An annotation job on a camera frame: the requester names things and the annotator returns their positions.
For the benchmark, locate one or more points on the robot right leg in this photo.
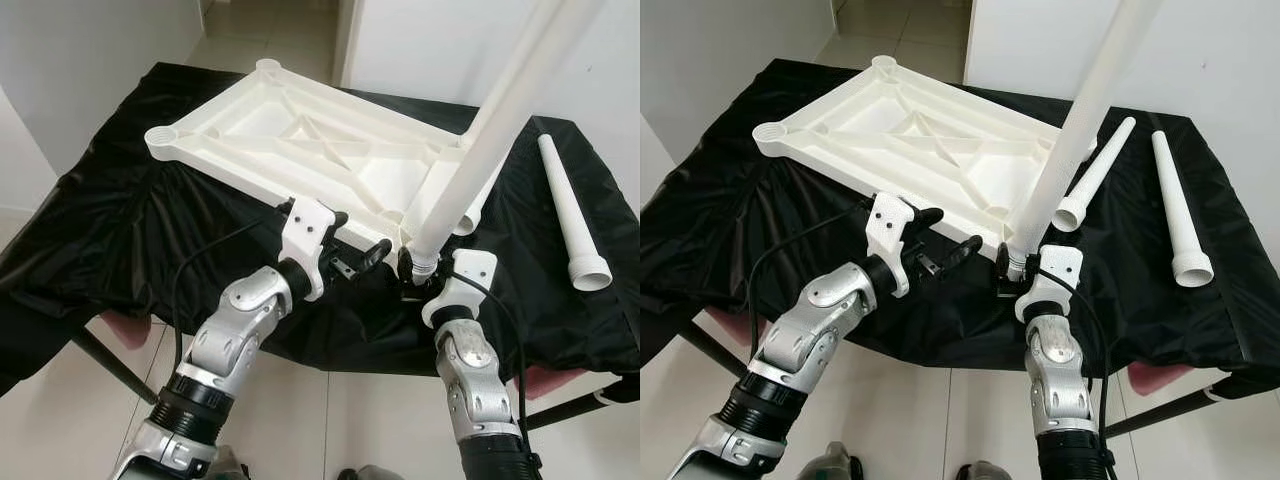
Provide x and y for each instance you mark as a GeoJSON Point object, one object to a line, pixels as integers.
{"type": "Point", "coordinates": [982, 472]}
{"type": "Point", "coordinates": [370, 473]}

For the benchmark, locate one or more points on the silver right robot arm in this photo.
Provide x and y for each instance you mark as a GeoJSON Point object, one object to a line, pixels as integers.
{"type": "Point", "coordinates": [480, 380]}
{"type": "Point", "coordinates": [1060, 375]}

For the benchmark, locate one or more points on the white plastic table top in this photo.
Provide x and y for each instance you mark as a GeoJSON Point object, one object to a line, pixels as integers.
{"type": "Point", "coordinates": [860, 125]}
{"type": "Point", "coordinates": [250, 130]}

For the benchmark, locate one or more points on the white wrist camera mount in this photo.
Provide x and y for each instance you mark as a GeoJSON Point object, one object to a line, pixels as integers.
{"type": "Point", "coordinates": [305, 225]}
{"type": "Point", "coordinates": [1055, 270]}
{"type": "Point", "coordinates": [465, 275]}
{"type": "Point", "coordinates": [888, 225]}

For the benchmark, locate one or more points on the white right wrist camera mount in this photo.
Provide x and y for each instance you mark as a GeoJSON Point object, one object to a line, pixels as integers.
{"type": "Point", "coordinates": [1055, 270]}
{"type": "Point", "coordinates": [465, 275]}

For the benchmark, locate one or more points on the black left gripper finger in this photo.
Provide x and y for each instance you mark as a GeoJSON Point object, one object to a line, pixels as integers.
{"type": "Point", "coordinates": [335, 216]}
{"type": "Point", "coordinates": [925, 215]}
{"type": "Point", "coordinates": [962, 250]}
{"type": "Point", "coordinates": [373, 252]}

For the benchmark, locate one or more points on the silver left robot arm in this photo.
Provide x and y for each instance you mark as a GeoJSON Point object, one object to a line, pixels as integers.
{"type": "Point", "coordinates": [810, 330]}
{"type": "Point", "coordinates": [240, 320]}

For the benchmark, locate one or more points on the black table cloth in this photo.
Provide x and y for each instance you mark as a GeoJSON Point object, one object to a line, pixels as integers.
{"type": "Point", "coordinates": [150, 240]}
{"type": "Point", "coordinates": [1200, 320]}

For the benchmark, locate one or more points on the white plastic table leg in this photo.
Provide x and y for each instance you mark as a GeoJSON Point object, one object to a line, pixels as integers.
{"type": "Point", "coordinates": [1095, 175]}
{"type": "Point", "coordinates": [1180, 210]}
{"type": "Point", "coordinates": [1085, 130]}
{"type": "Point", "coordinates": [570, 210]}
{"type": "Point", "coordinates": [468, 222]}
{"type": "Point", "coordinates": [480, 150]}

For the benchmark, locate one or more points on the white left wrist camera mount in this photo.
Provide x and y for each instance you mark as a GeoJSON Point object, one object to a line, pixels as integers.
{"type": "Point", "coordinates": [305, 225]}
{"type": "Point", "coordinates": [888, 225]}

